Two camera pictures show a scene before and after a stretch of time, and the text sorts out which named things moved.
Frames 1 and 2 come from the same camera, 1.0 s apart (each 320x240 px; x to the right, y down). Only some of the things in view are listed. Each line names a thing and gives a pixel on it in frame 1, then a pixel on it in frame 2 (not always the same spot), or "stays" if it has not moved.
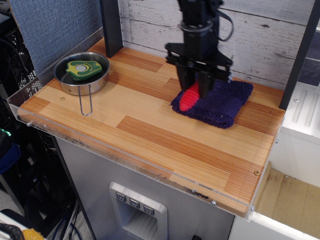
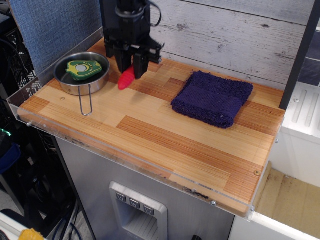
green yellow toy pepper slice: x=81 y=70 stays
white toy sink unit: x=288 y=206 stays
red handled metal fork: x=190 y=97 → x=126 y=78
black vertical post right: x=302 y=54 stays
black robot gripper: x=200 y=48 → x=133 y=33
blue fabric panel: x=52 y=28 stays
